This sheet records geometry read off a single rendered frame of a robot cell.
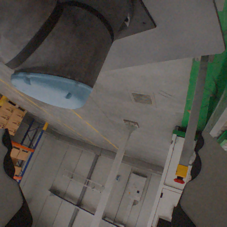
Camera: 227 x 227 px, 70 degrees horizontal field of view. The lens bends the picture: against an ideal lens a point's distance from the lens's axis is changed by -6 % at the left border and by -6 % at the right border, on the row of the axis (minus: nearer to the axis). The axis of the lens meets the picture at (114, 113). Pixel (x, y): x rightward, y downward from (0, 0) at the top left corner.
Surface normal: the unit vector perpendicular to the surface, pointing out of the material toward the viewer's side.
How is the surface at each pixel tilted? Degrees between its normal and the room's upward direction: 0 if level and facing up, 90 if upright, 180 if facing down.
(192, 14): 0
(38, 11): 83
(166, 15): 0
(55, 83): 85
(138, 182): 90
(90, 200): 90
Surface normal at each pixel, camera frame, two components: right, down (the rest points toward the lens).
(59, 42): 0.65, 0.32
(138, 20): -0.33, 0.90
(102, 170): -0.30, -0.42
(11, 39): 0.29, 0.71
